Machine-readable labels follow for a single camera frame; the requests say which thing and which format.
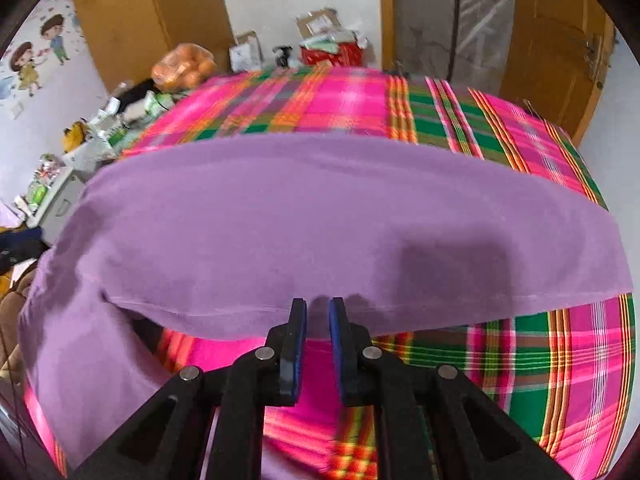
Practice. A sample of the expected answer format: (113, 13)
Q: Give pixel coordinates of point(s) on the yellow bag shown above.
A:
(75, 135)

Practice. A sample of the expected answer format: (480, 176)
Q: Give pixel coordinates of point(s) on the white open box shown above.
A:
(246, 52)

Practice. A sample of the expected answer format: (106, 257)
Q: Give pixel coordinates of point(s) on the green white medicine box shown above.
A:
(107, 125)

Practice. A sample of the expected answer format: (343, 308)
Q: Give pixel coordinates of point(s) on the black spray bottle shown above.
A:
(283, 56)

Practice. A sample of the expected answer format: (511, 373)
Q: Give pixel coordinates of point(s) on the clear plastic door curtain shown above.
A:
(450, 15)

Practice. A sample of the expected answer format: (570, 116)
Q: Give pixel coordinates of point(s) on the cartoon wall sticker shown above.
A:
(37, 55)

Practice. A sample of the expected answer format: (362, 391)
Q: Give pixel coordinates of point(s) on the black cloth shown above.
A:
(137, 92)

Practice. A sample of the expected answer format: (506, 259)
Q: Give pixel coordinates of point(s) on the wooden door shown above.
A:
(555, 40)

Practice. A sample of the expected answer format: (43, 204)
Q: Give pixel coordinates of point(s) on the purple fleece pants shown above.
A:
(325, 220)

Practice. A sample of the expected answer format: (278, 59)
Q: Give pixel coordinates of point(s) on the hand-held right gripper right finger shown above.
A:
(336, 355)

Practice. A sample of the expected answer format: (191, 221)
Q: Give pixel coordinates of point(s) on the wooden wardrobe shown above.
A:
(145, 20)

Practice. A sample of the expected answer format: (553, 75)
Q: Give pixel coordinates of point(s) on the wooden door frame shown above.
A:
(386, 15)

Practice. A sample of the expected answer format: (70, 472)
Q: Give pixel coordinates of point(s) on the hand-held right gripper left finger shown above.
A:
(299, 355)

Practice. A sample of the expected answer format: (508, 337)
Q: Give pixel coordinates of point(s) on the pink green plaid bed sheet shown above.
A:
(340, 100)

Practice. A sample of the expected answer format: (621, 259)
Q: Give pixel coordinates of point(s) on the bag of oranges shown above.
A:
(185, 67)

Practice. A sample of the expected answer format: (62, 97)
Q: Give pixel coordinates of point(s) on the white cabinet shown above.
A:
(57, 205)

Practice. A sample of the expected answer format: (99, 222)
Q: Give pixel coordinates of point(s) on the green tissue pack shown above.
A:
(156, 104)

